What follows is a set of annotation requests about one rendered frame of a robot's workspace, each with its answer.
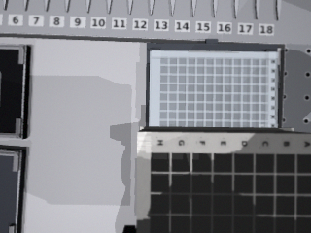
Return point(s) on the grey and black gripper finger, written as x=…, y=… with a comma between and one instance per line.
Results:
x=129, y=229

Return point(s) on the white multi-well plate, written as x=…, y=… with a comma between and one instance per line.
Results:
x=189, y=99

